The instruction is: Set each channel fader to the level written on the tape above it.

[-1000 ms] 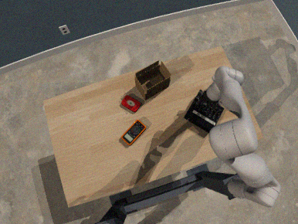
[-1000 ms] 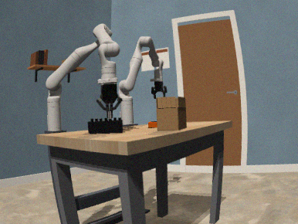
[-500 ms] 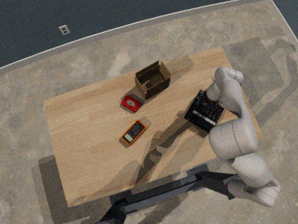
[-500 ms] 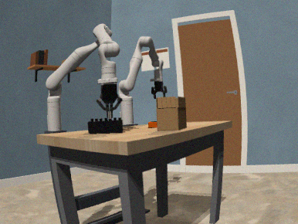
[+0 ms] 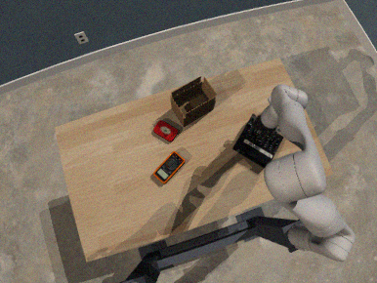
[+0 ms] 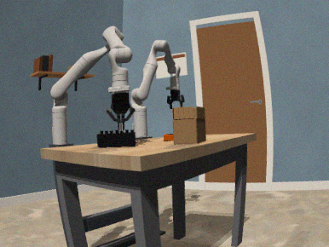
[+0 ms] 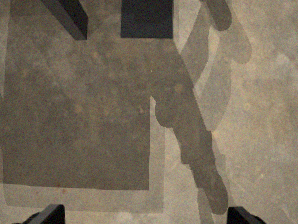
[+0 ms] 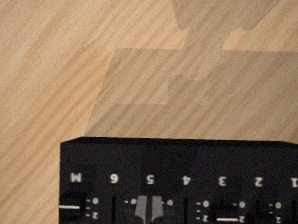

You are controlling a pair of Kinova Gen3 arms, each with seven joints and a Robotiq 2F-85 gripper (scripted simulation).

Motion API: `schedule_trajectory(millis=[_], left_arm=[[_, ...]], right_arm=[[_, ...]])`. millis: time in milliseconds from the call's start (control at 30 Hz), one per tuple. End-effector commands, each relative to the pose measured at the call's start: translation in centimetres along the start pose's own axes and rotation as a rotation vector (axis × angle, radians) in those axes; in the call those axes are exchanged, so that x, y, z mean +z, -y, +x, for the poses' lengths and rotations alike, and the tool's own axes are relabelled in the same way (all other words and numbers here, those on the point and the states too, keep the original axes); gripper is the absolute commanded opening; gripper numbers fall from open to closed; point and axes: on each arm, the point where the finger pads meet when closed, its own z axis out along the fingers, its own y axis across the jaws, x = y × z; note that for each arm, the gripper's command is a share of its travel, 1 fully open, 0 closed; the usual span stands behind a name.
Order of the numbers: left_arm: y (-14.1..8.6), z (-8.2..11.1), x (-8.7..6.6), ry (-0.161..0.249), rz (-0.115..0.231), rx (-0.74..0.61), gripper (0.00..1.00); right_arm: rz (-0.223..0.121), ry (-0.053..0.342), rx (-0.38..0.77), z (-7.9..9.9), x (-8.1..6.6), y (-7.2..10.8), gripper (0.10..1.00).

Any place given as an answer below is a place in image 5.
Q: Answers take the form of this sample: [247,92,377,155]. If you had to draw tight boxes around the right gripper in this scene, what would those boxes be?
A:
[250,114,280,136]

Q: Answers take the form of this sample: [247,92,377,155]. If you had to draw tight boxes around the orange digital multimeter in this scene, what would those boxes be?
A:
[153,151,185,183]

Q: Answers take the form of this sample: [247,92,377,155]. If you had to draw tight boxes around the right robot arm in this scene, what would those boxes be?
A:
[261,84,356,262]

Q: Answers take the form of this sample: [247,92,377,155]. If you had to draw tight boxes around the black lighting desk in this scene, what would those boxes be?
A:
[232,120,284,168]

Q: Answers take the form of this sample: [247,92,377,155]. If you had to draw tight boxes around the red rounded tin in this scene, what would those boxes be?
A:
[153,120,178,142]

